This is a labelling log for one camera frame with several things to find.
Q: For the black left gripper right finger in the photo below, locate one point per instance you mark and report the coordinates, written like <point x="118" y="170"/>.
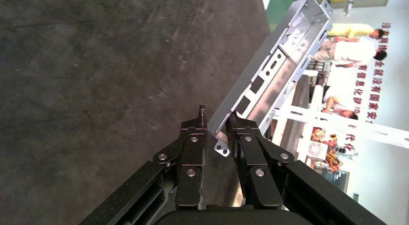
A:
<point x="252" y="159"/>

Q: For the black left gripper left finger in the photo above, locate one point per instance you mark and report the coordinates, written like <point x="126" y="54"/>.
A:
<point x="191" y="153"/>

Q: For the silver metal bracket part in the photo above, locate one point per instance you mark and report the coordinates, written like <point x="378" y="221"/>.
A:
<point x="281" y="57"/>

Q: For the black tray container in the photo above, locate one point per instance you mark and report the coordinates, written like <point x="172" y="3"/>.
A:
<point x="80" y="89"/>

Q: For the silver power supply box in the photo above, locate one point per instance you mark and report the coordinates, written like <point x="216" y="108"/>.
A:
<point x="318" y="150"/>

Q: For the person in white shirt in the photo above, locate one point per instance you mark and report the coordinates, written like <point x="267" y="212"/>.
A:
<point x="338" y="106"/>

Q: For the person in pink shirt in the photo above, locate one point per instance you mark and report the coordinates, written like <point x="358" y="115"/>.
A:
<point x="351" y="52"/>

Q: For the person in yellow coat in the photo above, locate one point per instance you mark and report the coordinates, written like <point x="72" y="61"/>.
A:
<point x="351" y="30"/>

